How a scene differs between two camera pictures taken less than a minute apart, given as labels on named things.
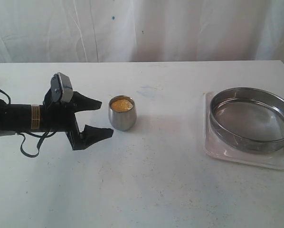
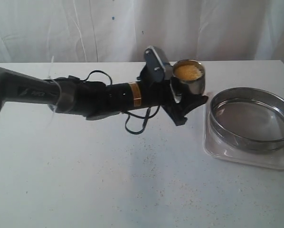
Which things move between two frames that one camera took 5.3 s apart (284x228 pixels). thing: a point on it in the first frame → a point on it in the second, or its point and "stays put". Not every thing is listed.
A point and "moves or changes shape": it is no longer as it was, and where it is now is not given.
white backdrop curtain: (118, 31) stays put
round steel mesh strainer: (251, 119) stays put
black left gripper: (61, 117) → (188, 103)
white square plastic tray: (216, 147) stays put
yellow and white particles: (121, 105) moves or changes shape
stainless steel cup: (122, 112) → (192, 73)
